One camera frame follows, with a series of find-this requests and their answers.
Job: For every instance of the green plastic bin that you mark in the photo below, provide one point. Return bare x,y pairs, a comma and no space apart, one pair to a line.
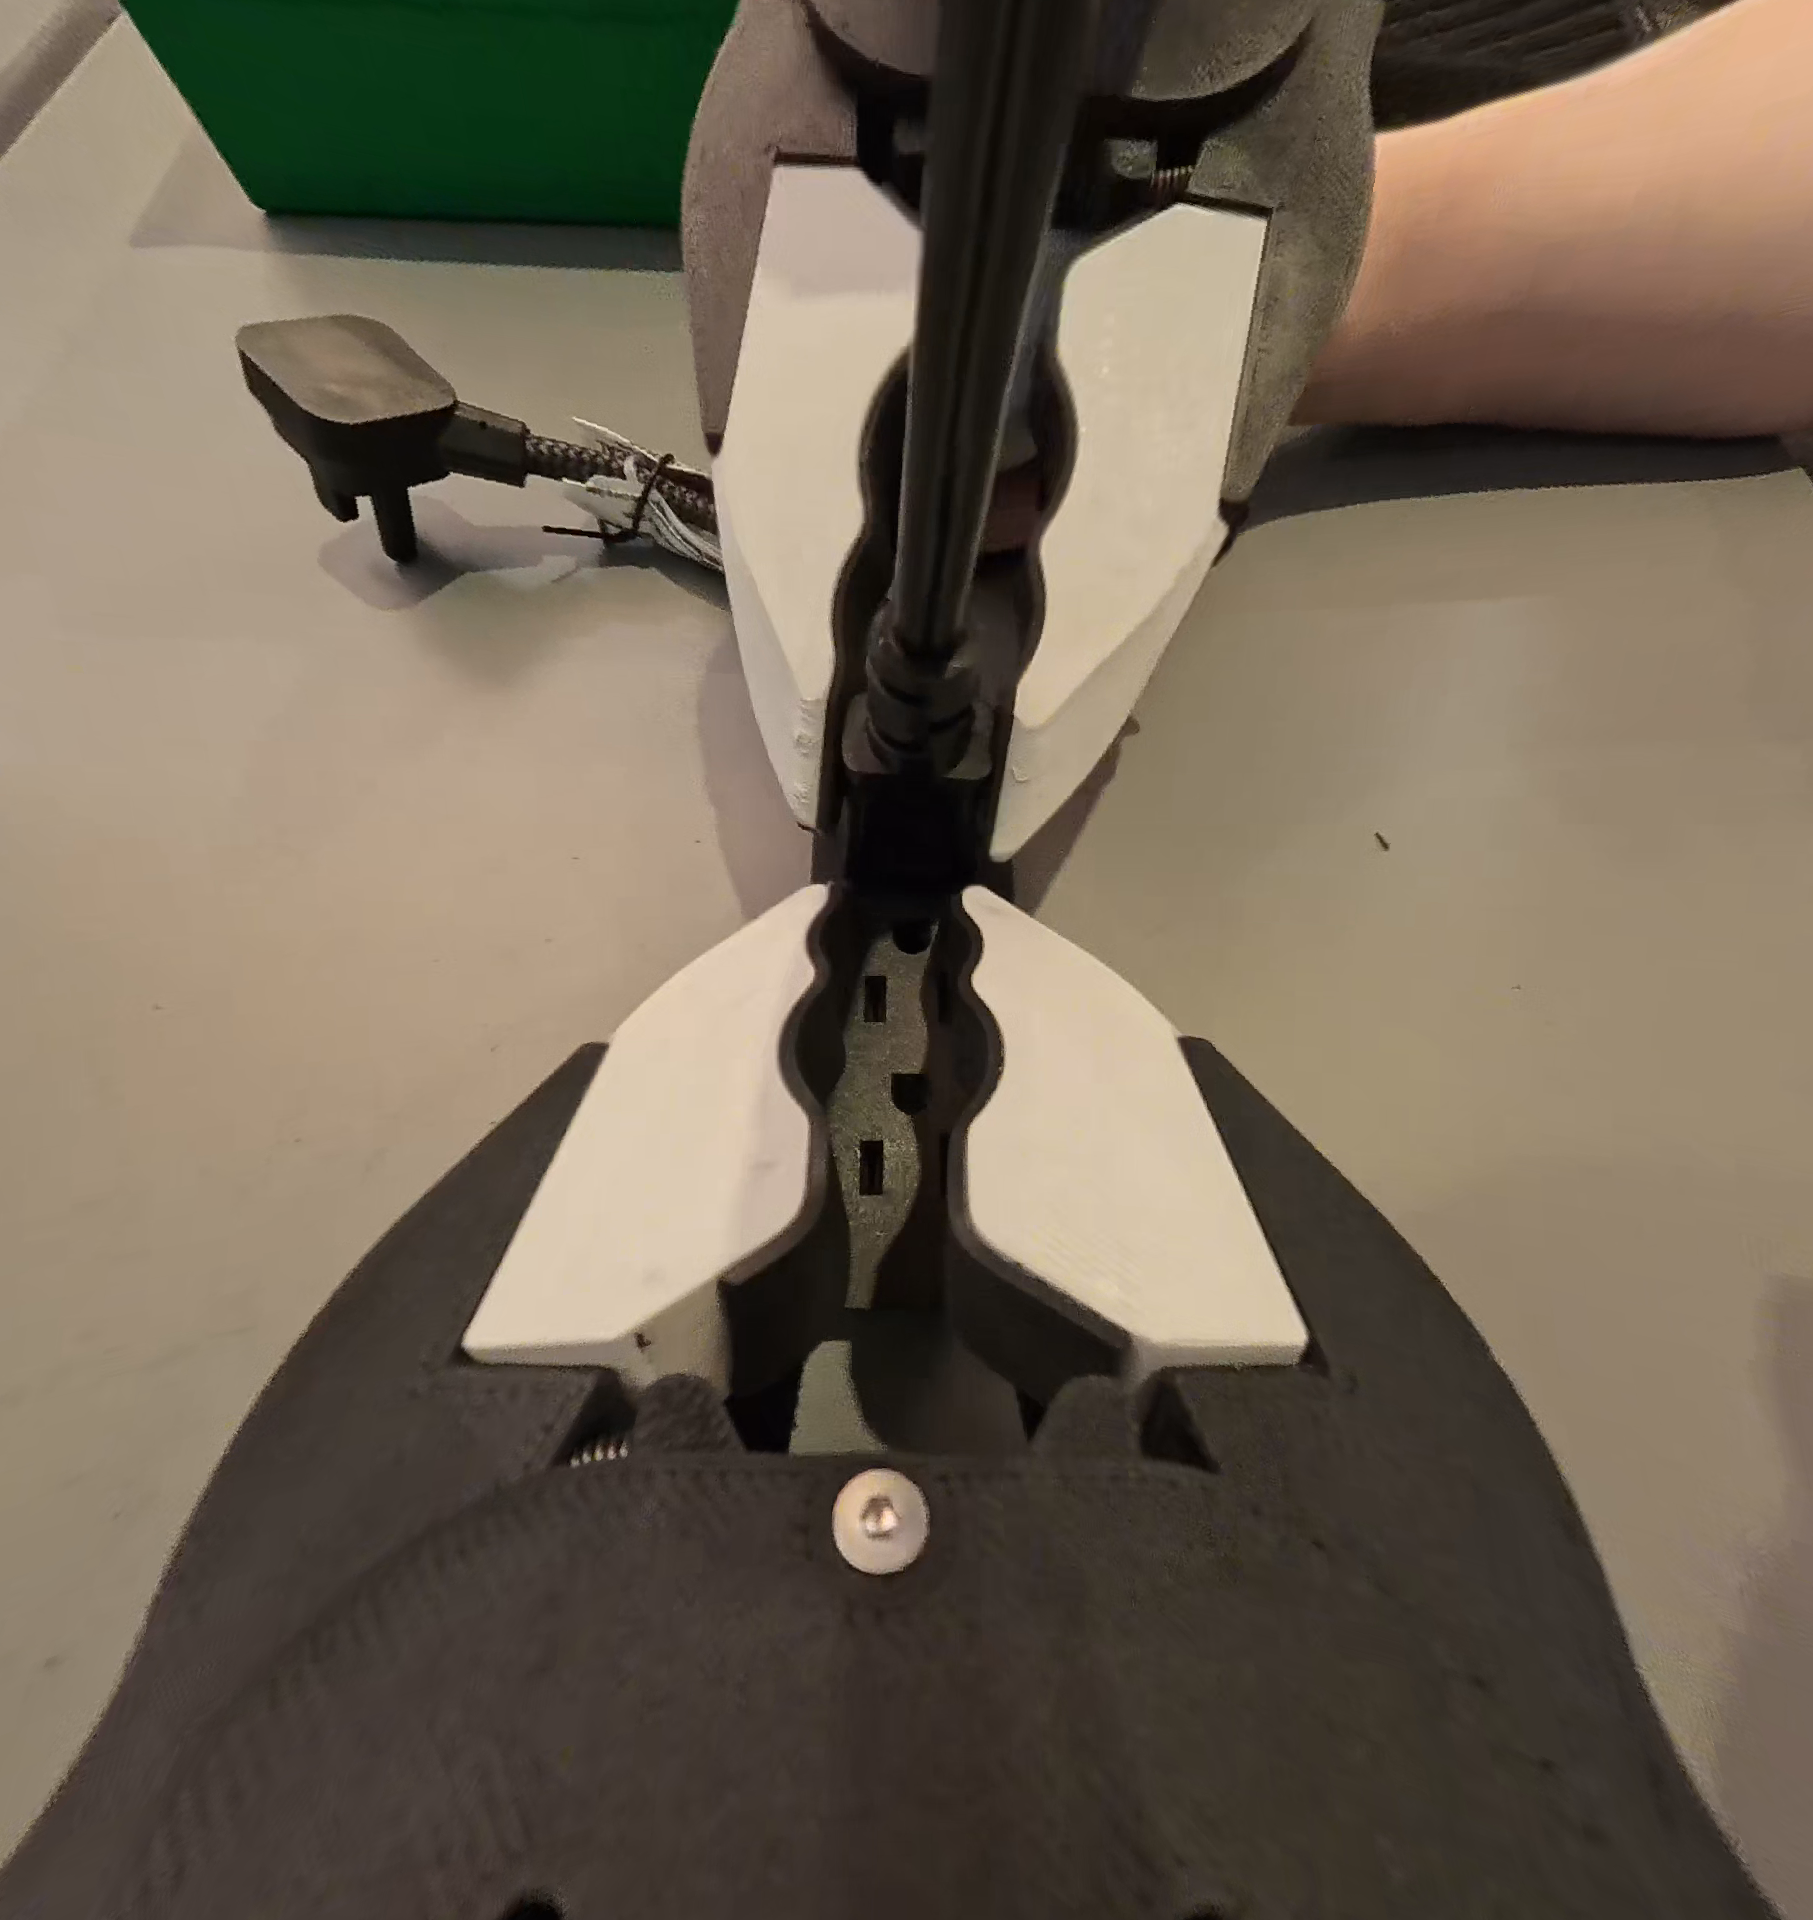
396,105

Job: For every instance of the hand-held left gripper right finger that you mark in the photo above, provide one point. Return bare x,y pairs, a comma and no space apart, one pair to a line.
1116,1201

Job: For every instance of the black power strip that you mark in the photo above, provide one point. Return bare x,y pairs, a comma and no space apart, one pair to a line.
876,1110

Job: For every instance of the person's right forearm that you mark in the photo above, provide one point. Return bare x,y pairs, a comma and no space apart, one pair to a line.
1595,270

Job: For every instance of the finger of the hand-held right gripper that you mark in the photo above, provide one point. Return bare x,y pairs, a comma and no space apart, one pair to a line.
801,449
1144,449

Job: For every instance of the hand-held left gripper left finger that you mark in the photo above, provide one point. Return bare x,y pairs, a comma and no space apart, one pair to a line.
667,1186

